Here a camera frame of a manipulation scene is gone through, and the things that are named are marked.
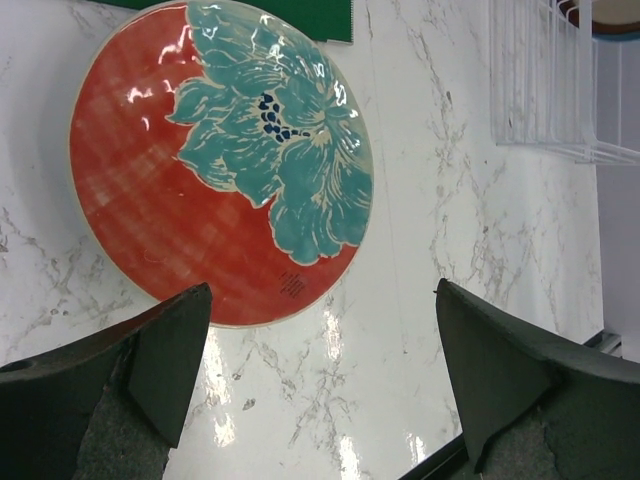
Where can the dark red plate front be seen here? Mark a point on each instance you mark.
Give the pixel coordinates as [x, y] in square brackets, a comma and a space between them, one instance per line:
[610, 18]

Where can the red and teal floral plate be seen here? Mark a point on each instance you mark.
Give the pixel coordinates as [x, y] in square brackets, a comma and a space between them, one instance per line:
[214, 142]

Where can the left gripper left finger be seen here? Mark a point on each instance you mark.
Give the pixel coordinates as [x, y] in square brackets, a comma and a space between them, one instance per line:
[111, 405]

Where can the clear dish rack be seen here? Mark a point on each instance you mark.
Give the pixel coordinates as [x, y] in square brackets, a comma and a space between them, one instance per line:
[560, 88]

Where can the green board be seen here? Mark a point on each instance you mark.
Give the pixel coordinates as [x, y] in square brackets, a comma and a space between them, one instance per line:
[320, 21]

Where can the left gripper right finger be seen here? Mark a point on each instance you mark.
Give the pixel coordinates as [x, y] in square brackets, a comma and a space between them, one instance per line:
[532, 404]

